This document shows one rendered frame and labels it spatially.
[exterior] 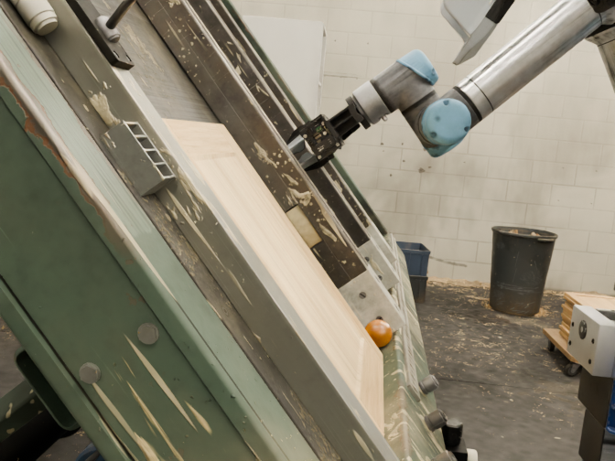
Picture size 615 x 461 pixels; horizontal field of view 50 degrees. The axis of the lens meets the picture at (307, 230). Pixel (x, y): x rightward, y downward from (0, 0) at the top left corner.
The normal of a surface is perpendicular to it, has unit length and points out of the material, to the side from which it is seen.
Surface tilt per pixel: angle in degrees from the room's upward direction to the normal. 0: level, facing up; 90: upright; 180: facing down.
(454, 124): 90
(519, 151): 90
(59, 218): 90
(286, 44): 90
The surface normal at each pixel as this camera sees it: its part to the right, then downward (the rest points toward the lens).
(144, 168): -0.08, 0.12
